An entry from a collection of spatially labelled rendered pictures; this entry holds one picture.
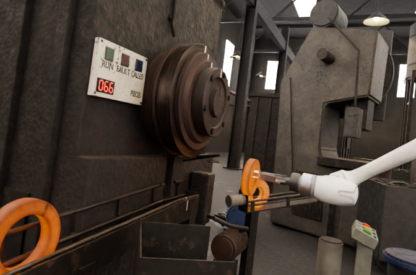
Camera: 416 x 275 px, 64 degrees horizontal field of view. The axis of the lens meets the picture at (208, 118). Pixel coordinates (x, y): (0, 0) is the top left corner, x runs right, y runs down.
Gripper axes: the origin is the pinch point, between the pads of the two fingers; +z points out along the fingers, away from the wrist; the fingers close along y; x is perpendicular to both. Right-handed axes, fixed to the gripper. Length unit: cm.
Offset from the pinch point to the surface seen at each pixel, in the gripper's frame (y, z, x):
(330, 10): 258, 9, 171
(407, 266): 75, -72, -40
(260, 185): 34.3, 3.5, -9.4
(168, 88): -37, 25, 28
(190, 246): -50, 1, -18
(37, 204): -85, 24, -7
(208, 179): 5.9, 21.3, -8.0
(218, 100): -15.0, 14.1, 27.5
